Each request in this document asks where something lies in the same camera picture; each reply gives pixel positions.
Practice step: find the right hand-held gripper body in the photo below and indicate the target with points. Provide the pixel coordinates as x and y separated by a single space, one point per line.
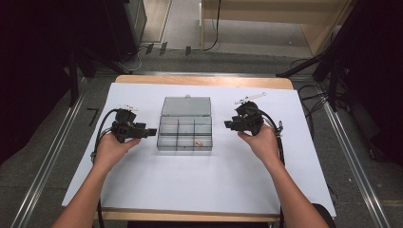
250 117

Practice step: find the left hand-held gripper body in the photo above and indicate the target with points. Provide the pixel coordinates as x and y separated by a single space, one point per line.
125 128

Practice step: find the clear plastic compartment box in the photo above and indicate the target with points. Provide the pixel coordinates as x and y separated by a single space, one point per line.
185 125

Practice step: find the person's left hand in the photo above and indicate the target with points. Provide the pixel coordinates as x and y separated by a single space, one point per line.
111 152

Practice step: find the person's right hand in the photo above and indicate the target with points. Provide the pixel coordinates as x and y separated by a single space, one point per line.
261 145

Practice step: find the black angled tape mark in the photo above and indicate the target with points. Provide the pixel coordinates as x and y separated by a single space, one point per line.
93 113

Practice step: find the white table sheet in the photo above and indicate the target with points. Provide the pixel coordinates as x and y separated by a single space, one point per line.
202 183

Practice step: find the black metal stand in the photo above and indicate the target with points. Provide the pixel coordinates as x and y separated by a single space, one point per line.
329 63
82 63

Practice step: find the black tape strip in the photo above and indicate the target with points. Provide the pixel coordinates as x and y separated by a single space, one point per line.
149 48

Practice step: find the black cabinet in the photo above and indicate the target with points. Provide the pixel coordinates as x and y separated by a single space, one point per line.
125 25

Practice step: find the light wooden shelf unit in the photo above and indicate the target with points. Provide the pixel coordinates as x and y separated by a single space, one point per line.
285 19

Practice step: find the metal floor rail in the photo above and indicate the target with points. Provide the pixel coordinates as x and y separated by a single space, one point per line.
47 158
351 158

